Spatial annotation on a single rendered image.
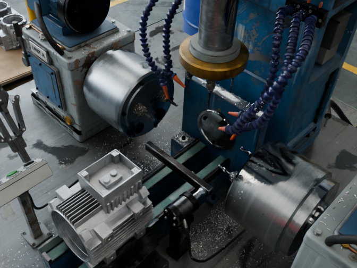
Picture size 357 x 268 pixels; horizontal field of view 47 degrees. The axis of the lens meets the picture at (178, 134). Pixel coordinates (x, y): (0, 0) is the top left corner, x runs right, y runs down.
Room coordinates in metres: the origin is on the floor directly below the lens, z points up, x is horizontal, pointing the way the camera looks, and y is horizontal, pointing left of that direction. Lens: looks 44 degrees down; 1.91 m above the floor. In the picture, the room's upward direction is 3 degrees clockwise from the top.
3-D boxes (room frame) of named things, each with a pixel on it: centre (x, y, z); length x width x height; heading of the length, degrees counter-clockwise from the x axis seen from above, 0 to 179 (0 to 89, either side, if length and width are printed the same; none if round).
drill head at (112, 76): (1.13, 0.21, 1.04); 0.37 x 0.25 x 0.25; 48
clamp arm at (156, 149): (0.79, 0.00, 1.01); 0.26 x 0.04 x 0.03; 48
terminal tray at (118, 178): (0.65, 0.16, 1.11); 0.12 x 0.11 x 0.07; 138
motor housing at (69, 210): (0.62, 0.19, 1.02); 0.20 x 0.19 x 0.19; 138
